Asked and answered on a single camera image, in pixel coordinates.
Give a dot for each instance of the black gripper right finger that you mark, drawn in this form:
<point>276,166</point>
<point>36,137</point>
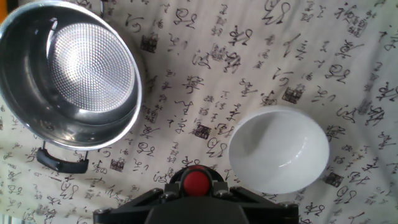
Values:
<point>248,196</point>

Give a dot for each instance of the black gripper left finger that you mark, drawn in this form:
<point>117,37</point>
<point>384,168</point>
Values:
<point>152,196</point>

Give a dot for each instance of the black ladle with red tip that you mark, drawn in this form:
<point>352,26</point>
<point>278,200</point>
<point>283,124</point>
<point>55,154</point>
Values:
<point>196,183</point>

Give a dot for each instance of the white ceramic bowl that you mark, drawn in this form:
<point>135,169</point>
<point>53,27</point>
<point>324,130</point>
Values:
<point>280,149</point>

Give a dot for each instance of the beige calligraphy tablecloth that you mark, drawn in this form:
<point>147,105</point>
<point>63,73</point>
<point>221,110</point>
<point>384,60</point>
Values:
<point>248,62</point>

